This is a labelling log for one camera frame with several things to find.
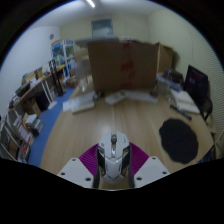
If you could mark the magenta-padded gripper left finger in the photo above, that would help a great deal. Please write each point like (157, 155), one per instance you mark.
(77, 171)

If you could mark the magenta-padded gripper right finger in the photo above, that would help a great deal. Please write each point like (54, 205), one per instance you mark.
(150, 170)

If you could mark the white computer mouse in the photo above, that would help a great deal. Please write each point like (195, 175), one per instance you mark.
(113, 156)

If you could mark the black scalloped mouse pad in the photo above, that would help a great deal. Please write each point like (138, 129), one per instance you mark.
(179, 140)

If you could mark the white power strip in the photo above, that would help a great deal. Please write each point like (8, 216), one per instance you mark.
(83, 107)

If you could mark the black marker pen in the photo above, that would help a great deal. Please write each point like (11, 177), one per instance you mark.
(181, 112)

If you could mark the cluttered shelf unit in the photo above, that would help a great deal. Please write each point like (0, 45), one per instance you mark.
(18, 136)

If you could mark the open white book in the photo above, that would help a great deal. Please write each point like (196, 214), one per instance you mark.
(186, 101)

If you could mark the blue book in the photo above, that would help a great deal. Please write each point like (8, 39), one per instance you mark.
(170, 83)

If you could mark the black office chair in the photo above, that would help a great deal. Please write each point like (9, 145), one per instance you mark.
(197, 85)

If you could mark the large brown cardboard box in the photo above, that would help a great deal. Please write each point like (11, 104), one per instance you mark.
(113, 66)

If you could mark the small brown cardboard box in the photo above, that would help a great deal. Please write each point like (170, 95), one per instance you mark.
(165, 56)

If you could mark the blue and white cabinet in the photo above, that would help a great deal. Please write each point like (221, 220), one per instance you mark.
(62, 55)

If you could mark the grey door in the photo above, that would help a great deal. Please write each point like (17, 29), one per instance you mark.
(102, 27)

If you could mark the ceiling tube light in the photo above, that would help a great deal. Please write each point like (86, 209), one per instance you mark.
(90, 3)

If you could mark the round wall clock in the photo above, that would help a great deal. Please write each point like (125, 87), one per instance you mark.
(51, 36)

